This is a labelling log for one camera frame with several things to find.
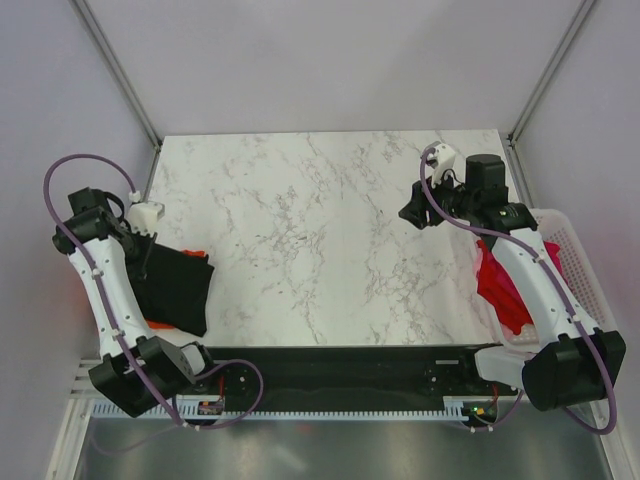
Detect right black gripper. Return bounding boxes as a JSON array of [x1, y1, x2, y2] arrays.
[[399, 166, 479, 230]]

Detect black t shirt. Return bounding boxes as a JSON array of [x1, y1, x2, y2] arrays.
[[126, 237, 214, 337]]

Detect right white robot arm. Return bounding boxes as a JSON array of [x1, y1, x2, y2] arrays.
[[399, 144, 626, 417]]

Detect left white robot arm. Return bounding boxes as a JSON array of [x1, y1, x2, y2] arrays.
[[52, 188, 220, 418]]

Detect orange folded t shirt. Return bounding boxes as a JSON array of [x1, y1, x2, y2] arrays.
[[140, 246, 214, 337]]

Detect white plastic laundry basket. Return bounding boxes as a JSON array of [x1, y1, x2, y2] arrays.
[[488, 208, 618, 353]]

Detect pink t shirt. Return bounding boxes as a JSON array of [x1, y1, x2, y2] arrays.
[[544, 241, 564, 276]]

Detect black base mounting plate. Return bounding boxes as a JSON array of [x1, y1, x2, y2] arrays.
[[189, 345, 515, 411]]

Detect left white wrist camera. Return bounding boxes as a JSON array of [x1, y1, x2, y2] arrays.
[[125, 202, 165, 236]]

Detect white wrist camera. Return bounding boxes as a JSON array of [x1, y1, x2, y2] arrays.
[[125, 202, 165, 236], [421, 142, 456, 188]]

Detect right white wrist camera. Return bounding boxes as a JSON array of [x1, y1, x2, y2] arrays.
[[421, 142, 456, 188]]

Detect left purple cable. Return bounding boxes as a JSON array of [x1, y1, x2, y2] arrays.
[[42, 153, 266, 455]]

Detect purple cable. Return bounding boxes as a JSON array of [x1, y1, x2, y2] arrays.
[[418, 147, 619, 436], [42, 153, 266, 455]]

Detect right aluminium corner post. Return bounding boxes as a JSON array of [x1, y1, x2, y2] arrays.
[[505, 0, 599, 149]]

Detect aluminium corner post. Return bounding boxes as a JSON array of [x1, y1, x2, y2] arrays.
[[505, 0, 599, 149], [69, 0, 165, 149]]

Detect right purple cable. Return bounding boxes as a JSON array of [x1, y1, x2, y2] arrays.
[[418, 147, 619, 436]]

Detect aluminium frame rail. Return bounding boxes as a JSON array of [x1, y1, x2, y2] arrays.
[[70, 359, 104, 399]]

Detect white slotted cable duct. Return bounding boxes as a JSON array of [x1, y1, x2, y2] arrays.
[[92, 397, 495, 419]]

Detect left aluminium corner post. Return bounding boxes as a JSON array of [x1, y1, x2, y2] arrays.
[[69, 0, 165, 149]]

